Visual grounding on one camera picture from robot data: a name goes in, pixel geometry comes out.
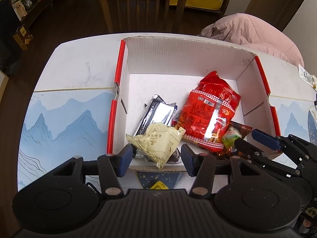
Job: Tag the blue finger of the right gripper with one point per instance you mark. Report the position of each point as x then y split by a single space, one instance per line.
259 159
295 148

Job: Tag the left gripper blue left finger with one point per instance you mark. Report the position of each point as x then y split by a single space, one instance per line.
112 166

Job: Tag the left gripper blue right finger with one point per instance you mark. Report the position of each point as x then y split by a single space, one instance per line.
202 167

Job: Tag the dark red foil snack bag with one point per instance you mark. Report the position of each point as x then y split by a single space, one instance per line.
243 129

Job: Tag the green jelly cup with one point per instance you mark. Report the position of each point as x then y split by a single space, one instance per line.
229 138

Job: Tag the yellow minion snack packet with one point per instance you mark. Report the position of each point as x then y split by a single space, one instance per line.
159 185

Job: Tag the large red snack bag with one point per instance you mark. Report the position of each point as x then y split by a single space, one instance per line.
205 119

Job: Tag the cream yellow snack bag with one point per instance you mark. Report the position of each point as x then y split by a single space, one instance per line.
158 143

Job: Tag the red checkered snack packet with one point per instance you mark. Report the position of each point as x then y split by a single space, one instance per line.
215 86

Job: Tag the silver foil cookie pack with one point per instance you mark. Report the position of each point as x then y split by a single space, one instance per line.
157 111

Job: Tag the black small snack packet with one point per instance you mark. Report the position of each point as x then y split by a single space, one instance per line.
175 156

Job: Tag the grey desk lamp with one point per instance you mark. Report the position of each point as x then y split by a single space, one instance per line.
315 102

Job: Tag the blue mountain table mat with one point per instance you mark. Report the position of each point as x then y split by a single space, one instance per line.
61 124

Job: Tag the white paper packet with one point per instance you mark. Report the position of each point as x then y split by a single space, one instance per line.
307 77

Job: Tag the red cardboard box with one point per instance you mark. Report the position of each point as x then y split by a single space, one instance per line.
172 64

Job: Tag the pink jacket on chair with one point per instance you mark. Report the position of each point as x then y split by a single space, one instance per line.
252 32

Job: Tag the brown cardboard gift box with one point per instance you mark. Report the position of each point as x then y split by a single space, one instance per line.
23 38

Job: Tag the wooden dining chair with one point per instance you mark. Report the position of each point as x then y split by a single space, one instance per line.
143 15

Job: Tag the dark tv cabinet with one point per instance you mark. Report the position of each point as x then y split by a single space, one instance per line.
14 14

